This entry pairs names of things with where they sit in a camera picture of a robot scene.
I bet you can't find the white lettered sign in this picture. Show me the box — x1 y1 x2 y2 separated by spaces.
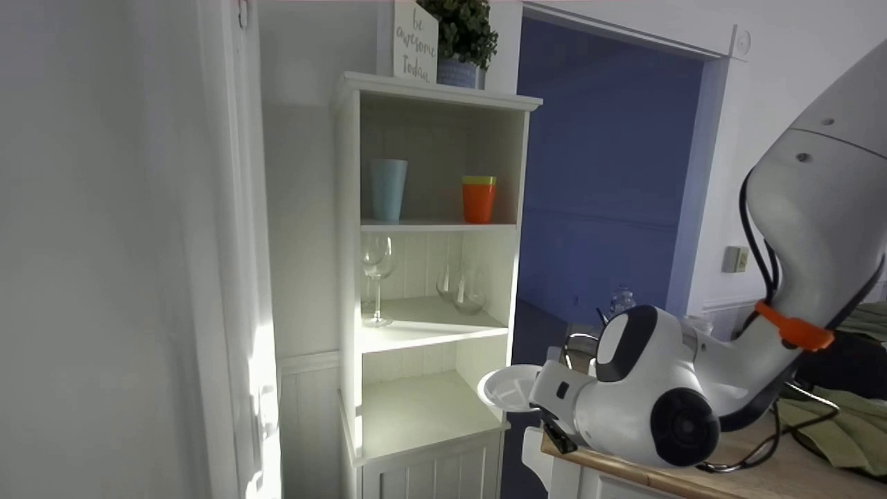
387 0 440 87

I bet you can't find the black bag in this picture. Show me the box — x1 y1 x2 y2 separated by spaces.
795 331 887 403

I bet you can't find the potted green plant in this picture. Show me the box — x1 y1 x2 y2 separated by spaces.
415 0 501 92

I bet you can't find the green cloth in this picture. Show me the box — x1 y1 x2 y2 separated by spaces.
778 382 887 479

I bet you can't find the orange cup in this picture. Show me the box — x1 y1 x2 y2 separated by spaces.
459 179 498 228

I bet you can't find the light blue cup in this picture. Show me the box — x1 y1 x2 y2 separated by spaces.
368 154 411 224

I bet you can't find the white shelf cabinet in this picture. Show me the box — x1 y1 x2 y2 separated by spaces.
333 69 546 499

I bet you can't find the tall clear wine glass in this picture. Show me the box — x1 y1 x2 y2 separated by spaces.
357 231 398 328

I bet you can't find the orange velcro strap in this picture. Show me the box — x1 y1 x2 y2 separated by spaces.
750 300 836 355

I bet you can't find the white wall socket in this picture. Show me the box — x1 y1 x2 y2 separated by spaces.
717 245 750 275

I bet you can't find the black camera cable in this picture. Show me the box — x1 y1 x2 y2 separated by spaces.
696 168 844 477

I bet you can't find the white door frame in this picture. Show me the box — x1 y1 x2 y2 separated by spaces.
510 0 754 321

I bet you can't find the white bowl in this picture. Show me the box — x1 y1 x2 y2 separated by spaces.
473 360 556 414

